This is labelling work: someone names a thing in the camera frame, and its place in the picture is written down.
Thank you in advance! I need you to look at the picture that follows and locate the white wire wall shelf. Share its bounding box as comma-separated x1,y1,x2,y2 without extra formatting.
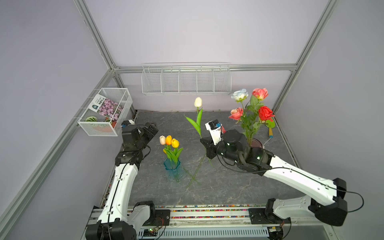
141,64,232,95

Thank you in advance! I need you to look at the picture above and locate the small pink rose flower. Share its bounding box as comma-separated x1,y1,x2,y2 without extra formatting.
229,108,249,138

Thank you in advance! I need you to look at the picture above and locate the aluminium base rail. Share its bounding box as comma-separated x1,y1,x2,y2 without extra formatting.
80,204,337,240

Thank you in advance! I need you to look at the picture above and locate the blue glass vase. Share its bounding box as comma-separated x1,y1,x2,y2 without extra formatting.
163,159,181,182

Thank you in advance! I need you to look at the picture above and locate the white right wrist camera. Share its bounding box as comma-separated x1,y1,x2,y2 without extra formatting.
205,120,223,146

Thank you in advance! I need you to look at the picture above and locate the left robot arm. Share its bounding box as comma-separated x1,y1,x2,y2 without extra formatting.
85,120,158,240

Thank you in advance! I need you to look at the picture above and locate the green leaf garden trowel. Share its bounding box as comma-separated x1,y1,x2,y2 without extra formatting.
265,119,276,139

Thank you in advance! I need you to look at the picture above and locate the white rose flower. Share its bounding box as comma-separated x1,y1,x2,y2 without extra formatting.
231,89,249,117

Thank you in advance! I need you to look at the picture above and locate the pink rose double bloom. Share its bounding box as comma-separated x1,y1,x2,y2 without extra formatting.
242,87,269,145

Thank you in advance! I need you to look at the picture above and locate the dark red glass vase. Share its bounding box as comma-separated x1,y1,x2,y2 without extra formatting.
247,138,263,148

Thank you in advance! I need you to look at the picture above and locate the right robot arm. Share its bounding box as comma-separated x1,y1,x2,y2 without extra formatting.
200,130,348,227

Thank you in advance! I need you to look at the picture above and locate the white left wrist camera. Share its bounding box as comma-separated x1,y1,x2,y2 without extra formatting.
122,120,135,128

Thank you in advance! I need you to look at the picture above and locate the flower seed packet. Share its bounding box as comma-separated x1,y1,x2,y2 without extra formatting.
88,94,123,122

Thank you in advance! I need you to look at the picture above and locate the red rose flower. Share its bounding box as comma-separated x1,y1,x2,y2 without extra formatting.
252,106,275,137

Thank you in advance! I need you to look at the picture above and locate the orange tulip flower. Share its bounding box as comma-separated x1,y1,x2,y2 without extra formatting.
166,135,173,145

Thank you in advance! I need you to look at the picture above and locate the pale pink tulip flower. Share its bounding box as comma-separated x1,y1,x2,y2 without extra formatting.
159,136,166,145

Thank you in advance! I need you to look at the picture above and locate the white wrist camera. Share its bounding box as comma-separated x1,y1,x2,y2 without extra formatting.
205,120,223,146
122,120,135,128

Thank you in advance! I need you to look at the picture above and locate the white tulip flower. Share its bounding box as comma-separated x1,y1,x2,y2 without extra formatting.
184,96,211,169

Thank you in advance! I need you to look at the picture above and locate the white wire side basket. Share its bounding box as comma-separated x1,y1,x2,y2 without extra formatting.
78,88,133,137

